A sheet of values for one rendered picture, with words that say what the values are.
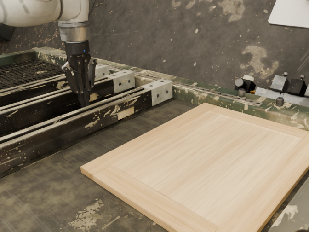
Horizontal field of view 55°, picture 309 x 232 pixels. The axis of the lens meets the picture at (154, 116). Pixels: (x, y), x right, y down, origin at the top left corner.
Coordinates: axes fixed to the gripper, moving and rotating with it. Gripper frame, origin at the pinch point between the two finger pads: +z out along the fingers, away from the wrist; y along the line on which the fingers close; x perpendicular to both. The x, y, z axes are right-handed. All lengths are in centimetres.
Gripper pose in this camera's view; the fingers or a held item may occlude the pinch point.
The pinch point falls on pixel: (84, 101)
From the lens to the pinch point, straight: 103.6
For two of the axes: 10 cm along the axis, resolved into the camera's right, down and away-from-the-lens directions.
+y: -6.9, 3.3, -6.5
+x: 7.3, 2.6, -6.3
